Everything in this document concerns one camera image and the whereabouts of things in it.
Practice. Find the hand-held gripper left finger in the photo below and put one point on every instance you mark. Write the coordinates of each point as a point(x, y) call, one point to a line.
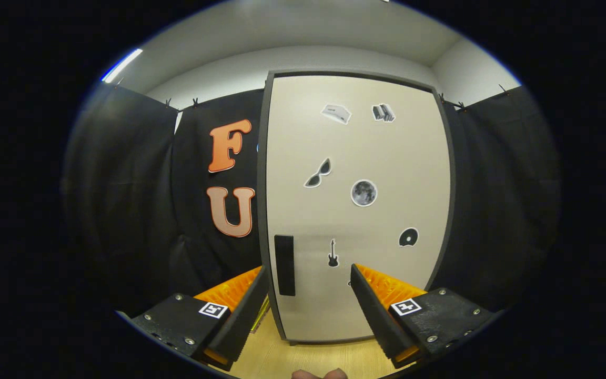
point(248, 316)

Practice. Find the black backdrop cloth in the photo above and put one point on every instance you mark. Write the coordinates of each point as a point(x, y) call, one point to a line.
point(492, 210)

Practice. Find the dark grey shoe cabinet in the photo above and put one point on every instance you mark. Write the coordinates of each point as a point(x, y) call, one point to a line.
point(261, 210)

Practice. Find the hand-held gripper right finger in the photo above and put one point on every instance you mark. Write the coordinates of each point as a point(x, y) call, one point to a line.
point(374, 316)

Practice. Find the narrow ceiling light strip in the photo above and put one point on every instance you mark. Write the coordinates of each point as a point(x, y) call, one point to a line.
point(121, 66)

